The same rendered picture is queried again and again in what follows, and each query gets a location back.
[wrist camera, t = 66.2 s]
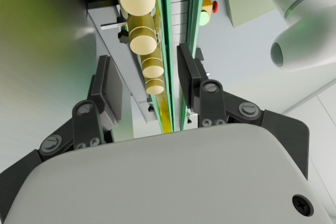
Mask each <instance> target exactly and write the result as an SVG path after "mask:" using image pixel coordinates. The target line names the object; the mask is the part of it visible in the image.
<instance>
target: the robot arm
mask: <svg viewBox="0 0 336 224"><path fill-rule="evenodd" d="M271 1H272V3H273V4H274V6H275V7H276V9H277V10H278V12H279V13H280V15H281V16H282V18H283V20H284V21H285V23H286V24H287V25H288V27H289V28H287V29H286V30H284V31H283V32H282V33H280V34H279V35H278V36H277V37H276V38H275V40H274V41H273V43H272V45H271V49H270V57H271V60H272V62H273V64H274V65H275V66H276V67H277V68H278V69H280V70H282V71H286V72H293V71H298V70H303V69H308V68H313V67H318V66H322V65H326V64H330V63H334V62H336V1H335V0H271ZM176 53H177V70H178V78H179V81H180V85H181V89H182V92H183V96H184V99H185V103H186V106H187V109H190V111H191V113H195V114H197V128H192V129H186V130H180V131H174V132H168V133H163V134H157V135H151V136H145V137H140V138H134V139H128V140H123V141H117V142H115V139H114V135H113V131H112V128H113V127H114V126H118V125H119V121H121V117H122V97H123V84H122V81H121V78H120V76H119V73H118V71H117V68H116V66H115V64H114V61H113V59H112V57H111V56H109V55H101V56H99V60H98V65H97V69H96V74H94V75H92V78H91V82H90V86H89V90H88V95H87V99H85V100H82V101H80V102H78V103H77V104H76V105H75V106H74V107H73V109H72V118H70V119H69V120H68V121H67V122H65V123H64V124H63V125H62V126H60V127H59V128H58V129H57V130H55V131H54V132H53V133H52V134H50V135H49V136H48V137H47V138H45V139H44V140H43V142H42V143H41V145H40V147H39V149H34V150H33V151H31V152H30V153H29V154H27V155H26V156H24V157H23V158H21V159H20V160H18V161H17V162H15V163H14V164H13V165H11V166H10V167H8V168H7V169H5V170H4V171H3V172H1V173H0V221H1V224H333V222H332V220H331V219H330V217H329V215H328V214H327V212H326V210H325V209H324V207H323V205H322V204H321V202H320V201H319V199H318V197H317V196H316V194H315V192H314V191H313V189H312V187H311V186H310V184H309V183H308V169H309V143H310V130H309V128H308V126H307V125H306V124H305V123H304V122H302V121H300V120H298V119H295V118H292V117H289V116H286V115H283V114H280V113H276V112H273V111H270V110H267V109H265V110H261V109H260V108H259V106H257V105H256V104H255V103H253V102H251V101H248V100H246V99H243V98H241V97H238V96H236V95H234V94H231V93H229V92H226V91H224V90H223V86H222V84H221V83H220V82H219V81H217V80H215V79H209V78H208V75H207V73H206V71H205V69H204V67H203V64H202V62H201V60H200V58H193V56H192V54H191V51H190V49H189V47H188V44H187V42H183V43H179V45H177V46H176Z"/></svg>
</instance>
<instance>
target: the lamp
mask: <svg viewBox="0 0 336 224"><path fill-rule="evenodd" d="M208 21H209V15H208V12H207V11H206V10H201V14H200V21H199V25H201V26H203V25H205V24H207V22H208Z"/></svg>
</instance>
